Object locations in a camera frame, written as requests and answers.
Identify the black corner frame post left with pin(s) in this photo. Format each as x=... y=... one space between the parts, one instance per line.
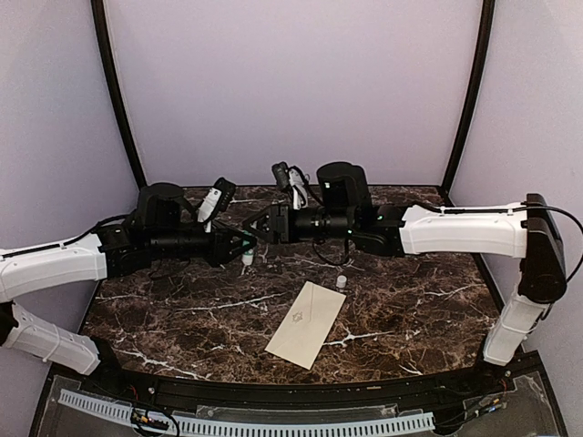
x=105 y=48

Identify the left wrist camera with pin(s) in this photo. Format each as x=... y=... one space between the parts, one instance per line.
x=216 y=201

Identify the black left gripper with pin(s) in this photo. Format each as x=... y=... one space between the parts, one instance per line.
x=219 y=251

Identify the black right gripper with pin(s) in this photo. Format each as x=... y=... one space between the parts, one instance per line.
x=271 y=234

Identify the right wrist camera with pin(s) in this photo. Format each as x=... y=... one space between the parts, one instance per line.
x=291 y=181

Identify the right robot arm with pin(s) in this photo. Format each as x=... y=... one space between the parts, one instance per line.
x=344 y=210

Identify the black corner frame post right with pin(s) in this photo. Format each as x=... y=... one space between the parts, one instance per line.
x=471 y=95

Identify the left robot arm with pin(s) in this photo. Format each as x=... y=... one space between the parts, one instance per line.
x=163 y=225

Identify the cream envelope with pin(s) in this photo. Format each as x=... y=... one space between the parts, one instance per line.
x=304 y=329

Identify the black front rail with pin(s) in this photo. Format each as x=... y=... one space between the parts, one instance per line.
x=434 y=390

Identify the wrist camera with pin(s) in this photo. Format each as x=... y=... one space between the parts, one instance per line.
x=216 y=201
x=291 y=181

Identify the small glue bottle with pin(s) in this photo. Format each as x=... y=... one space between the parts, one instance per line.
x=247 y=256

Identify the grey glue bottle cap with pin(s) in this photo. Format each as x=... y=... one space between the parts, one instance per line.
x=341 y=282

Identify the black corner frame post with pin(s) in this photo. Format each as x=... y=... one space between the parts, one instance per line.
x=105 y=48
x=471 y=95

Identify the white slotted cable duct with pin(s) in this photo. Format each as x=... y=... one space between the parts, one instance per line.
x=222 y=421

